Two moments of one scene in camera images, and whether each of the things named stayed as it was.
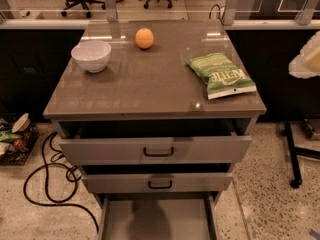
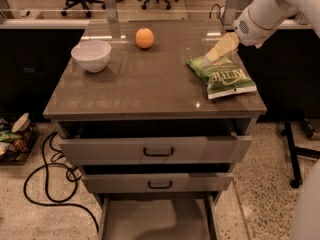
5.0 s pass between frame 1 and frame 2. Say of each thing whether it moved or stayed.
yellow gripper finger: moved
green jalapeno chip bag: stayed
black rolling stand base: stayed
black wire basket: stayed
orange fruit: stayed
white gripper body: moved
